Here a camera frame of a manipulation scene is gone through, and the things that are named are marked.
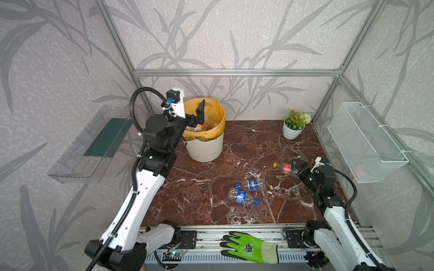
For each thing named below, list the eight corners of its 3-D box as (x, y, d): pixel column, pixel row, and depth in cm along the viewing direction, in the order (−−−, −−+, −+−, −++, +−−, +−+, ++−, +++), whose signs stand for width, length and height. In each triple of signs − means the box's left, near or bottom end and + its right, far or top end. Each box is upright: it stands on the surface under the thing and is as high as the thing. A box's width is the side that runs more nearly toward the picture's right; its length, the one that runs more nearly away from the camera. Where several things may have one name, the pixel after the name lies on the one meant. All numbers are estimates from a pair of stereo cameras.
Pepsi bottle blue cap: (237, 196, 89) (237, 191, 84) (235, 186, 92) (235, 181, 87) (264, 190, 91) (266, 185, 86) (260, 181, 94) (262, 176, 89)
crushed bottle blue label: (226, 199, 87) (226, 195, 84) (229, 190, 91) (229, 186, 87) (256, 210, 84) (258, 207, 80) (259, 200, 87) (260, 197, 83)
